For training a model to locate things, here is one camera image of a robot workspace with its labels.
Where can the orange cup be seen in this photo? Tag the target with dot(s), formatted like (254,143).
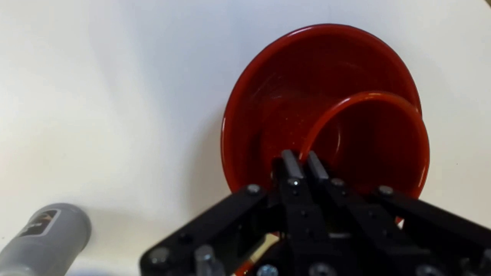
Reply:
(384,143)

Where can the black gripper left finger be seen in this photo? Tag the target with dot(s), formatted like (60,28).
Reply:
(292,225)

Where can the orange bowl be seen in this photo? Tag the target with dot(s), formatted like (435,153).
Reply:
(286,93)

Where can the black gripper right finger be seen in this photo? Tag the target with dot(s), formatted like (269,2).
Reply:
(369,231)

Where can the grey cylindrical marker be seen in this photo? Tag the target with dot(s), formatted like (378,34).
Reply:
(47,240)

